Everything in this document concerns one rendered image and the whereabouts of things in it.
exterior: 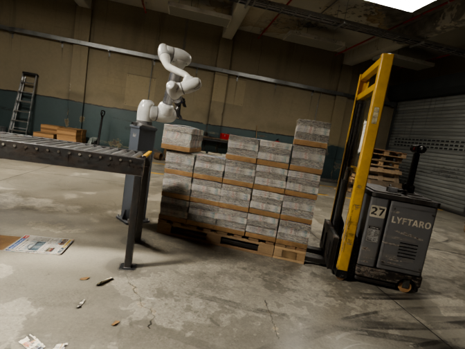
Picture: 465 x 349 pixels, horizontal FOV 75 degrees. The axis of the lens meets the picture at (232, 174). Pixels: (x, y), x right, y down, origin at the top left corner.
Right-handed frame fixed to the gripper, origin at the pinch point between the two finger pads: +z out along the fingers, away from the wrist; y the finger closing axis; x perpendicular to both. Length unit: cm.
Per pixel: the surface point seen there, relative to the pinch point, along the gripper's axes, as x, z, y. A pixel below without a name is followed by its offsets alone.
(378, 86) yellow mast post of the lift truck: 161, -35, -27
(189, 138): 11.7, 7.1, 22.5
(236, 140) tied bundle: 54, 8, 16
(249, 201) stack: 75, 32, 64
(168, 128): -10.1, 3.6, 17.2
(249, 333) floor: 98, -50, 160
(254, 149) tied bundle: 73, 11, 21
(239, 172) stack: 62, 22, 42
